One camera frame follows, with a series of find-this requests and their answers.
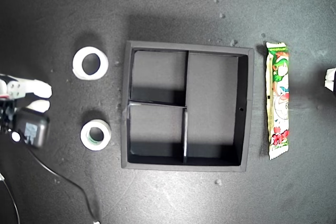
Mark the large plain white tape roll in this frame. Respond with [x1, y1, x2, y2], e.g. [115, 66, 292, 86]
[72, 46, 109, 81]

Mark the small green-printed white tape roll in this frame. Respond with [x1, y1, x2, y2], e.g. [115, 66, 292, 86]
[80, 119, 112, 152]

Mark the snack bar in printed wrapper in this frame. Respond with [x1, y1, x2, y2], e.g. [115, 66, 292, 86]
[264, 41, 291, 161]

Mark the black tray with wells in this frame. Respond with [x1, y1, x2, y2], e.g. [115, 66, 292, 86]
[121, 40, 255, 173]

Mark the small black camera box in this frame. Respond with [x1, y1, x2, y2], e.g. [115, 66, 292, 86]
[11, 108, 50, 150]

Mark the black camera cable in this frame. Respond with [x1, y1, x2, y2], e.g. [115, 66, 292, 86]
[27, 146, 101, 224]

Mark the thin black cable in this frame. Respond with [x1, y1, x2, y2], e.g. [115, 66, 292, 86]
[0, 173, 21, 224]

